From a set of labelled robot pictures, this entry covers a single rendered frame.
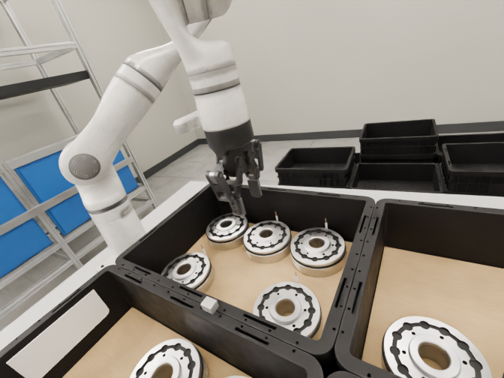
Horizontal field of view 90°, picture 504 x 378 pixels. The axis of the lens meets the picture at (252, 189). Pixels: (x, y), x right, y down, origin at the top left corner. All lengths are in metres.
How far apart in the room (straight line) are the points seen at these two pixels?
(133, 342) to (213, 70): 0.45
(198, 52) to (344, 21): 2.90
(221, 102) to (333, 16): 2.91
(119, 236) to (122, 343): 0.26
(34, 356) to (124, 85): 0.48
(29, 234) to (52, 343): 1.77
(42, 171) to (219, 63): 1.99
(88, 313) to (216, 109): 0.40
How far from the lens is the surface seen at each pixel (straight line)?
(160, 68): 0.63
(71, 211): 2.35
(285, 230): 0.55
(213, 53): 0.36
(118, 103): 0.61
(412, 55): 3.19
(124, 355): 0.53
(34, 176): 2.24
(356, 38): 3.20
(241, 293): 0.50
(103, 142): 0.62
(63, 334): 0.54
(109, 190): 0.68
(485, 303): 0.51
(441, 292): 0.50
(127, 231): 0.70
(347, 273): 0.37
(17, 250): 2.28
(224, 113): 0.37
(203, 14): 0.38
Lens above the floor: 1.21
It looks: 28 degrees down
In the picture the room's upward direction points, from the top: 14 degrees counter-clockwise
